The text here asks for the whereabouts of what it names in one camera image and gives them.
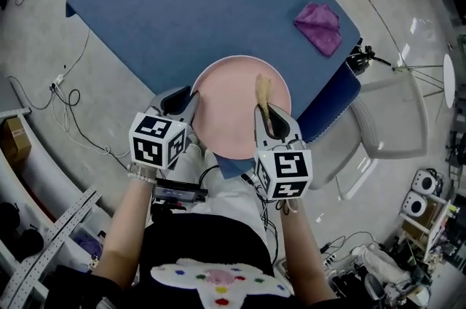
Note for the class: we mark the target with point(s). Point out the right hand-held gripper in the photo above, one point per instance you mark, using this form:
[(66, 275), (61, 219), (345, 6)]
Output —
[(285, 169)]

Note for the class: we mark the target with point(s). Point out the person's right forearm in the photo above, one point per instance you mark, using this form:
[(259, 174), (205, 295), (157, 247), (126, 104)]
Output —
[(302, 245)]

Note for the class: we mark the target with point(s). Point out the white plastic chair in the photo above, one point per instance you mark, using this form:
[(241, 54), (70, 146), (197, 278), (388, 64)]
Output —
[(393, 125)]

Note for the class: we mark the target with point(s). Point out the clear storage bin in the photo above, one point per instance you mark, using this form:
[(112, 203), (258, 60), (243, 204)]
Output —
[(89, 245)]

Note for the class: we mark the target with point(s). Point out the white side desk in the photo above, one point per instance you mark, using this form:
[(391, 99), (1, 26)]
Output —
[(43, 162)]

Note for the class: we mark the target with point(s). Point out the black camera on tripod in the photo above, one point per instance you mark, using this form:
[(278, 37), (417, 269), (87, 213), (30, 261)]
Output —
[(358, 61)]

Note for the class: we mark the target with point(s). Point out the white power strip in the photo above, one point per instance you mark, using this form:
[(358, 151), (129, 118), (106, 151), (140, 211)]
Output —
[(57, 81)]

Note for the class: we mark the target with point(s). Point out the perforated metal rail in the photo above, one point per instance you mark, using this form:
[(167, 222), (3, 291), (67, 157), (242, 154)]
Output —
[(58, 227)]

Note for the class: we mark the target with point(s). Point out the person's white trousers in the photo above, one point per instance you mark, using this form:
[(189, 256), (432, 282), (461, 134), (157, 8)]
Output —
[(233, 198)]

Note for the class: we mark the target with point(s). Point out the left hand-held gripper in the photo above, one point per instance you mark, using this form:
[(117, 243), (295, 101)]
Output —
[(153, 140)]

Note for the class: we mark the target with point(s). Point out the purple cloth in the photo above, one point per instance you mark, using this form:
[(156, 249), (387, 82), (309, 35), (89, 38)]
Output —
[(320, 27)]

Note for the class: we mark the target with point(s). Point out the blue tablecloth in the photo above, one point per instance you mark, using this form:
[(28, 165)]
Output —
[(204, 1)]

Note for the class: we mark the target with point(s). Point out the yellow sponge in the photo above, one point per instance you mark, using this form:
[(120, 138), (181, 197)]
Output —
[(263, 92)]

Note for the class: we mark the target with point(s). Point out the black round helmet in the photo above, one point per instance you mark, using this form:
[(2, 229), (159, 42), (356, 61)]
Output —
[(9, 214), (31, 243)]

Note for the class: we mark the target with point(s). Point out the white round-faced device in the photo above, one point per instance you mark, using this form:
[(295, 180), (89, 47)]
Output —
[(426, 181), (415, 205)]

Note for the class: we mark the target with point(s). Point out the big pink plate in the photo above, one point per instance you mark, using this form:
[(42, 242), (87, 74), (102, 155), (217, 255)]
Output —
[(229, 107)]

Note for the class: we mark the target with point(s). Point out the person's left forearm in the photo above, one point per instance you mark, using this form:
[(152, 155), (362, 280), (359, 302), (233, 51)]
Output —
[(123, 227)]

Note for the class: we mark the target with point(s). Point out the cardboard box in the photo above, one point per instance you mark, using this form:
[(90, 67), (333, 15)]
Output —
[(14, 140)]

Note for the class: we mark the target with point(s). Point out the person's black top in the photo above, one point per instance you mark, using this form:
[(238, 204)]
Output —
[(204, 238)]

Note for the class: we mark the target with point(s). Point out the round white side table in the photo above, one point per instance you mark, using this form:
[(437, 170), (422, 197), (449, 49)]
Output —
[(449, 81)]

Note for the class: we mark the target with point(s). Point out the light wooden rack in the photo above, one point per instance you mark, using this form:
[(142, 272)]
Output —
[(433, 227)]

